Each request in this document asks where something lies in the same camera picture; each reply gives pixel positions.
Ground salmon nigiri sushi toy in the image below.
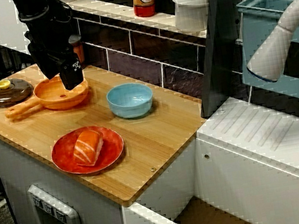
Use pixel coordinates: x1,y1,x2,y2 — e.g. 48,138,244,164
69,127,108,169

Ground brown lid with yellow knob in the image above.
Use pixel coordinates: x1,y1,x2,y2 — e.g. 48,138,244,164
0,74,37,108

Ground white toy sink unit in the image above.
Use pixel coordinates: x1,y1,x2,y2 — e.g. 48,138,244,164
106,85,299,224

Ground dark grey cabinet post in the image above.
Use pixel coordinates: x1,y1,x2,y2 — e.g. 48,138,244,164
182,0,270,120

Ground light blue bowl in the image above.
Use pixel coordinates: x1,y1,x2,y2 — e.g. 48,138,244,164
105,79,157,122

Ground white lidded container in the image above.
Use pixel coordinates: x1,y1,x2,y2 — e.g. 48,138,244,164
170,0,217,36

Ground red plate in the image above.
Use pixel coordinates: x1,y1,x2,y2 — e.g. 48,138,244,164
48,121,129,179

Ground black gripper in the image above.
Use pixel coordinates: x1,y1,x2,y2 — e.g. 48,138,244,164
21,4,87,97

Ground teal plastic bin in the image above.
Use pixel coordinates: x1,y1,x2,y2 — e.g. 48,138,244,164
229,0,299,116

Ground toy beans can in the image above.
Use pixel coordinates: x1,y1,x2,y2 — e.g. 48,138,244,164
67,33,87,71

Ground brown cardboard sheet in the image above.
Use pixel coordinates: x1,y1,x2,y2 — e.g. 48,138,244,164
171,188,261,224

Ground grey toy faucet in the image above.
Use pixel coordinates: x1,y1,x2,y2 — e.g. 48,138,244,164
235,0,299,173

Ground orange toy frying pan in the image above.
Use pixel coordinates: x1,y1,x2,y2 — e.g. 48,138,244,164
0,71,93,122

